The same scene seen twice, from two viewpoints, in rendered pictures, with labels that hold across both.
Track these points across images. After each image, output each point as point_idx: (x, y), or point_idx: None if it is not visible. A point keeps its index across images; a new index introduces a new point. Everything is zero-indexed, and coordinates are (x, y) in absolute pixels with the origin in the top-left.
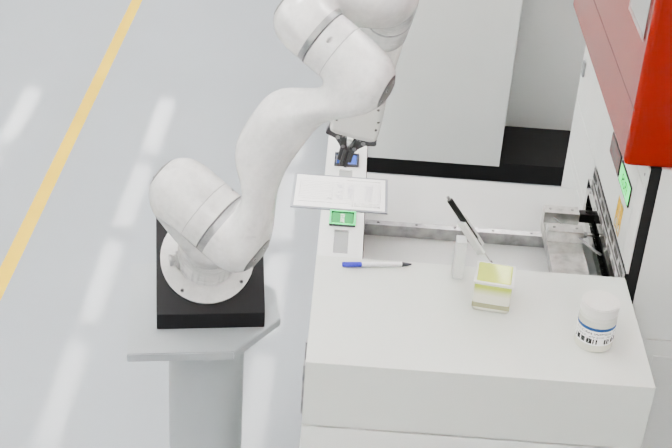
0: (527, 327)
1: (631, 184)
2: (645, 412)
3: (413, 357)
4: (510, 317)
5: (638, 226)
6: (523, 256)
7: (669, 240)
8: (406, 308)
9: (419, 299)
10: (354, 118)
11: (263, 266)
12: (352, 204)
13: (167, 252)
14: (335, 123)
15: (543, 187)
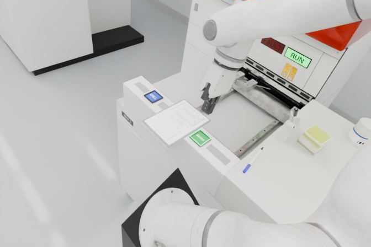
0: (335, 150)
1: (309, 57)
2: None
3: None
4: (324, 149)
5: (328, 76)
6: (234, 101)
7: (331, 76)
8: (298, 178)
9: (292, 167)
10: (224, 84)
11: (196, 200)
12: (191, 124)
13: (148, 246)
14: (213, 92)
15: (199, 64)
